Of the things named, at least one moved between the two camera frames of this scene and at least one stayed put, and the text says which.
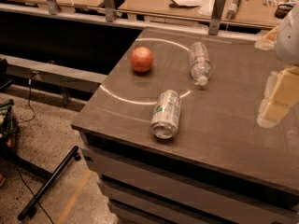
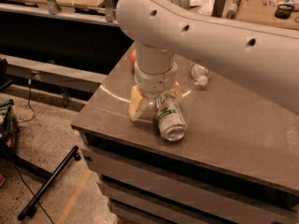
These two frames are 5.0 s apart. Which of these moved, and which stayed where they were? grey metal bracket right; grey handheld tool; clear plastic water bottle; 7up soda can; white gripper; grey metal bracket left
Moved: white gripper; 7up soda can
Stayed: clear plastic water bottle; grey metal bracket left; grey handheld tool; grey metal bracket right
